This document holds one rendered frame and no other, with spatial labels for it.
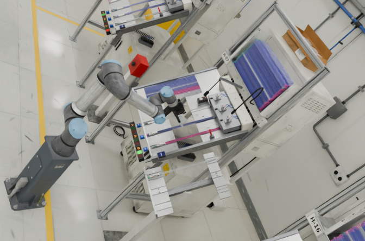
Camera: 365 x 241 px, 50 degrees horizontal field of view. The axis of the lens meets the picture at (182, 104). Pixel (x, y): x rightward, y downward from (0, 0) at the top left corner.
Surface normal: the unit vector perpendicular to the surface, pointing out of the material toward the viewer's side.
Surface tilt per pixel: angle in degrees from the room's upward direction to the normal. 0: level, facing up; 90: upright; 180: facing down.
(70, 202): 0
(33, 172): 90
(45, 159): 90
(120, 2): 47
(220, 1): 90
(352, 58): 90
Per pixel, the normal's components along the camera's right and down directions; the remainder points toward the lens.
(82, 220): 0.61, -0.64
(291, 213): -0.74, -0.26
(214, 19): 0.28, 0.73
